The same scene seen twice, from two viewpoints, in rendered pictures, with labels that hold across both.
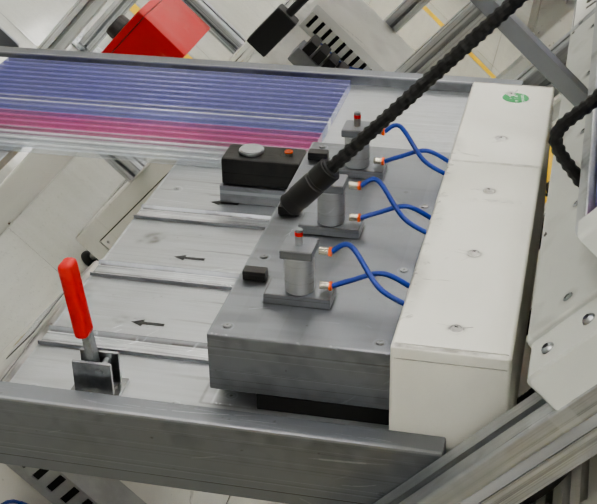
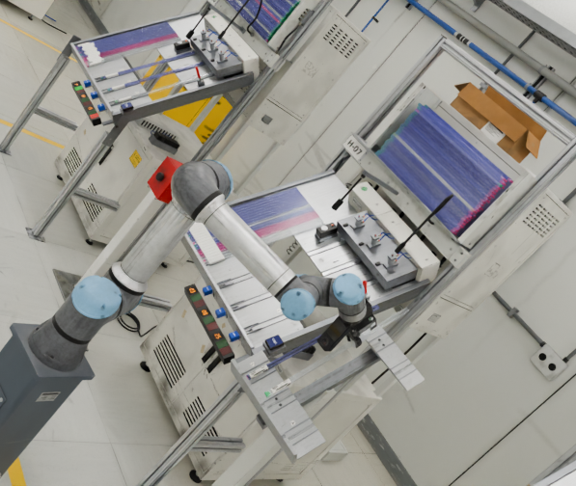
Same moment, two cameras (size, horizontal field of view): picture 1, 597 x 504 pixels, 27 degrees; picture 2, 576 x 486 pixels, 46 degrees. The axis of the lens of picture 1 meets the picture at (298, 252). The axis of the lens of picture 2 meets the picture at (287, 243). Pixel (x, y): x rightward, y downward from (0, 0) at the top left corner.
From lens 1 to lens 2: 1.92 m
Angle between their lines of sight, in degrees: 39
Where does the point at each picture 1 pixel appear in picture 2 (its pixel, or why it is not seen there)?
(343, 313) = (400, 264)
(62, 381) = not seen: hidden behind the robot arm
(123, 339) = not seen: hidden behind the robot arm
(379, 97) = (306, 189)
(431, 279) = (410, 250)
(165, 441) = (385, 304)
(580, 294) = (454, 248)
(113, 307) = not seen: hidden behind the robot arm
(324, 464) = (412, 293)
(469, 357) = (434, 264)
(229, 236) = (334, 251)
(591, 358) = (464, 259)
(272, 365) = (397, 281)
